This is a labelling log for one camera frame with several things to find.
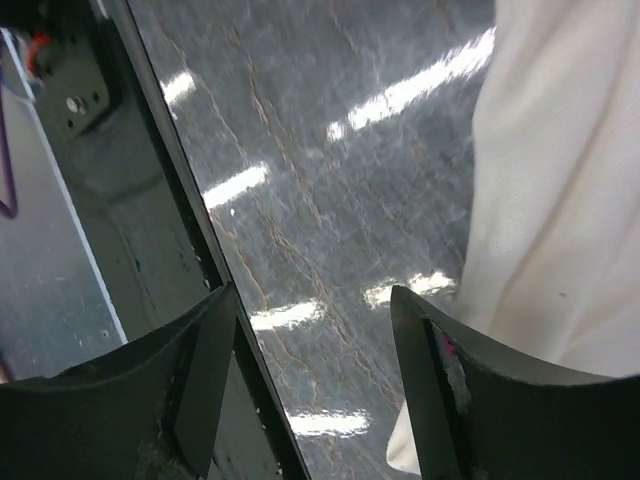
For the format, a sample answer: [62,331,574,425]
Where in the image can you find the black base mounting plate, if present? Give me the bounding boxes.
[1,1,308,479]

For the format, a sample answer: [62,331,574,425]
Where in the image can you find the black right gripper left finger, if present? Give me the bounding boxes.
[1,284,236,479]

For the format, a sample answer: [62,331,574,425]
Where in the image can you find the white cloth napkin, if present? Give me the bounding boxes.
[386,1,639,478]

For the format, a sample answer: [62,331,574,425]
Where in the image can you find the aluminium front frame rails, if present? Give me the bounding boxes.
[1,30,127,380]

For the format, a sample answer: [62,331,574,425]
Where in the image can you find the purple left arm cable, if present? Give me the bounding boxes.
[0,84,19,220]

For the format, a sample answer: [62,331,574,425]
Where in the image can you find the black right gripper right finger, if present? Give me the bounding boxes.
[390,285,639,479]

